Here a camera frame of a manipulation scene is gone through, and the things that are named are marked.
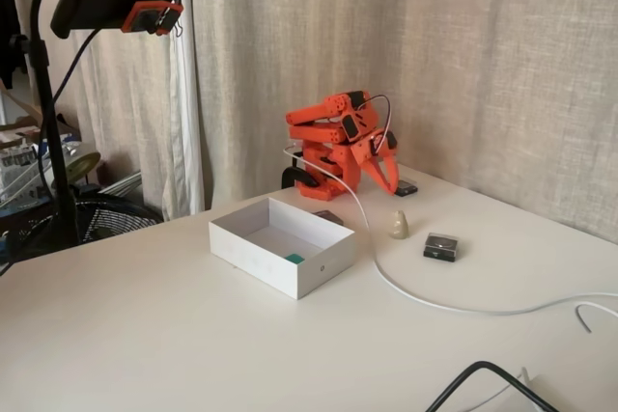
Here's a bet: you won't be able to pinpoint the orange gripper with servo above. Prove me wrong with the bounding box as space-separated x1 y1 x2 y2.
348 127 402 198

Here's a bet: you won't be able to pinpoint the white cardboard bin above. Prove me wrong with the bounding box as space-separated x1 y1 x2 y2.
208 196 358 301

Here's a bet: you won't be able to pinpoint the beige stone figurine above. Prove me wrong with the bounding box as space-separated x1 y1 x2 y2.
388 208 411 241

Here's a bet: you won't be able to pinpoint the black table clamp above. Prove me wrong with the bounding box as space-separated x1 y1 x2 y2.
280 166 323 190

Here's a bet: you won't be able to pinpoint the white sheer curtain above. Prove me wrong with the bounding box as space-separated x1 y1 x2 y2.
162 0 208 221

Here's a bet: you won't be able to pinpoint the black floor fan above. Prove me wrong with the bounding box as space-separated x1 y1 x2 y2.
8 191 166 260

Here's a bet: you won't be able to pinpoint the olive lamp head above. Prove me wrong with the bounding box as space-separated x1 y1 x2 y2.
61 140 102 187

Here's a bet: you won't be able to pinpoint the black phone holder clamp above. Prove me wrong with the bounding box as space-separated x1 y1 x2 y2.
49 0 183 40

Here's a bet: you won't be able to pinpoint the brown cardboard box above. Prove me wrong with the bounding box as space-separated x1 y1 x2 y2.
0 88 82 153

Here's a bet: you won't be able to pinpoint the robot arm servo wires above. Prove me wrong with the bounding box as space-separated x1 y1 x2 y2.
359 94 393 154

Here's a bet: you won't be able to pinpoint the long white cable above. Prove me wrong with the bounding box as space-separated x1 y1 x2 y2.
283 143 618 318

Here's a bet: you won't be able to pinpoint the thick black cable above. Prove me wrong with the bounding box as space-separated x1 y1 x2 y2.
424 360 564 412

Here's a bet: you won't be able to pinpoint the white cable end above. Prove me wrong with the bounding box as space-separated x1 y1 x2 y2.
574 302 618 335

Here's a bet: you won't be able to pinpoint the orange mounted camera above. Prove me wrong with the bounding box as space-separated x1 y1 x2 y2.
121 0 185 39

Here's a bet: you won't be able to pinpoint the thin black camera cable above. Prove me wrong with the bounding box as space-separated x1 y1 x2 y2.
38 25 110 201

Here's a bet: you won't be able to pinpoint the black gooseneck camera stand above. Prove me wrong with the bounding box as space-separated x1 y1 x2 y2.
8 0 96 247

